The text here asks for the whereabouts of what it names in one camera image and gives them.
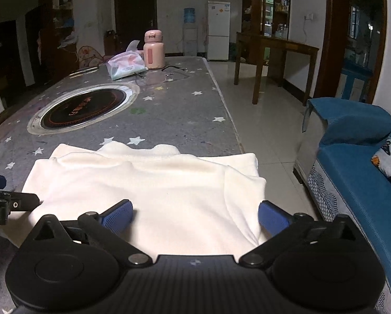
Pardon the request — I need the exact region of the pink wet wipes pack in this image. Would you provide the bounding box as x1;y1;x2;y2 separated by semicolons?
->
107;41;148;80

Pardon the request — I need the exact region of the cream white garment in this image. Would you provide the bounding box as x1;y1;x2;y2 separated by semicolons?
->
0;141;266;258

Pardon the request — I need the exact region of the round black induction cooktop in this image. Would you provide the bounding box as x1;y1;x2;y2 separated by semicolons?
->
27;82;140;135

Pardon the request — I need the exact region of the blue sofa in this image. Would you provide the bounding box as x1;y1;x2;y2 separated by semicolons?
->
294;97;391;313

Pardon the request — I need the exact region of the pink insulated bottle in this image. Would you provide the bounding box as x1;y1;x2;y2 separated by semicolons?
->
144;30;165;70

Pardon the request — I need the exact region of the water dispenser with blue bottle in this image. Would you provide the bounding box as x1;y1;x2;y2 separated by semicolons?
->
183;8;197;56

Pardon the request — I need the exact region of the dark wooden side table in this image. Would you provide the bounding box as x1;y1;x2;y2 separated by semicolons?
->
234;32;319;106

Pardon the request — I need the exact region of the white refrigerator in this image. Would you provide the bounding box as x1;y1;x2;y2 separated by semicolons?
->
207;2;231;61

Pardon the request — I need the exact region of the polka dot kids play tent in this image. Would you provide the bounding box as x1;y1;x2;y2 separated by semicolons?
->
78;46;105;69

